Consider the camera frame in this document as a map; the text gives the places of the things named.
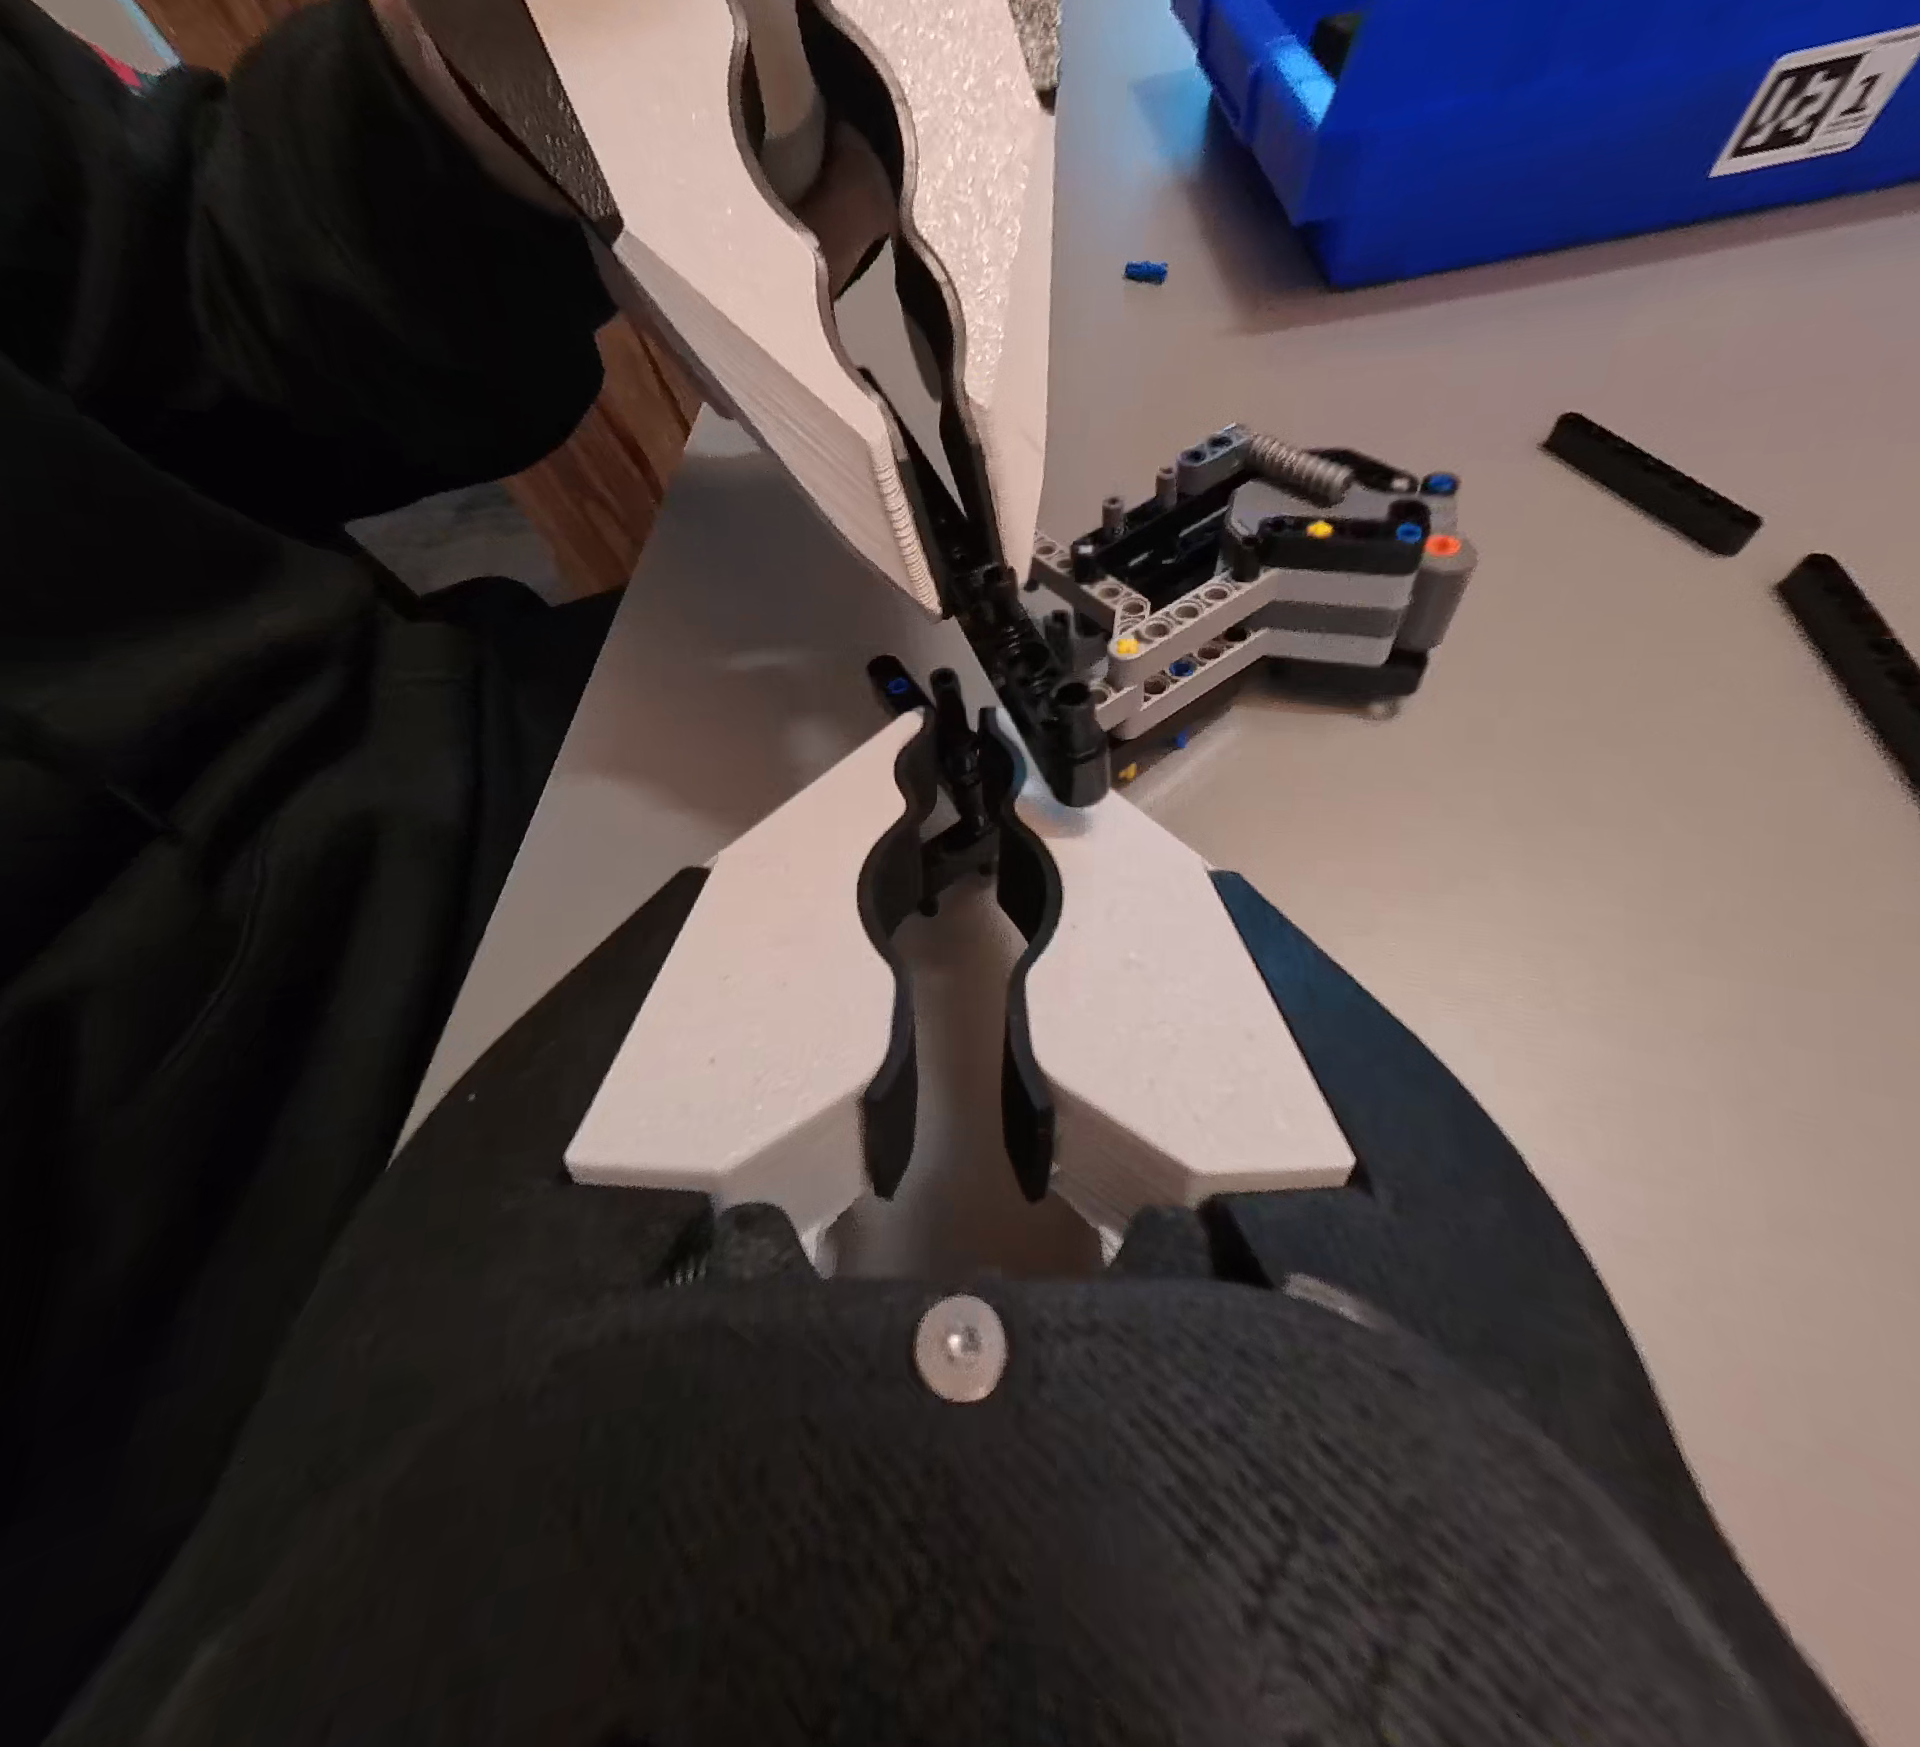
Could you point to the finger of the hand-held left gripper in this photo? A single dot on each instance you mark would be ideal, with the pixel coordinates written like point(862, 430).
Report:
point(975, 53)
point(674, 128)

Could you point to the person's left forearm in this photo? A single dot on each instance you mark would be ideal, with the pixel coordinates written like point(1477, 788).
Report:
point(375, 322)

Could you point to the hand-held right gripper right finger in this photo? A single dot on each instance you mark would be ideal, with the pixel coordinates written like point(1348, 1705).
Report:
point(1185, 1027)

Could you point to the black toy pin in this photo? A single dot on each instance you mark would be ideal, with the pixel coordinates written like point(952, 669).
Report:
point(961, 772)
point(892, 685)

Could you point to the short black toy beam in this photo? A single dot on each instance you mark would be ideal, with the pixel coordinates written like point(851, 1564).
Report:
point(1650, 484)

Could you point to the person's black clothing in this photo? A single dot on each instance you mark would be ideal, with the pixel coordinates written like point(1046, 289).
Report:
point(180, 953)

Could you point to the grey toy brick assembly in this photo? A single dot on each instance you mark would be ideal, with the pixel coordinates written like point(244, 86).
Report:
point(1320, 563)

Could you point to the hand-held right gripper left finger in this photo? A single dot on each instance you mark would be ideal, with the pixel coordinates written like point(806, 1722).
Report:
point(722, 1027)

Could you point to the long black toy beam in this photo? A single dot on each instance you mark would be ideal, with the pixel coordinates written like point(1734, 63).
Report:
point(1852, 661)
point(1035, 668)

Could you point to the blue plastic bin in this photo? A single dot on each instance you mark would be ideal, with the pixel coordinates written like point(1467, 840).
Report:
point(1499, 6)

